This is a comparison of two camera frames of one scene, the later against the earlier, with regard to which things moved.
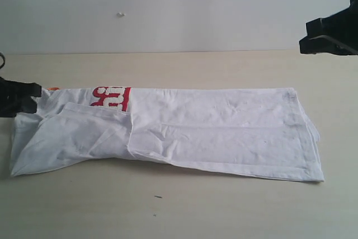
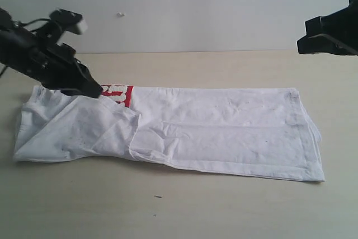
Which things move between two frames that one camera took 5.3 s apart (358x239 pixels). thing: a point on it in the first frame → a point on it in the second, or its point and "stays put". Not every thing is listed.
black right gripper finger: x=336 y=34 stays put
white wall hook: x=120 y=15 stays put
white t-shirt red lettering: x=263 y=132 stays put
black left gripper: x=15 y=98 → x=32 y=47
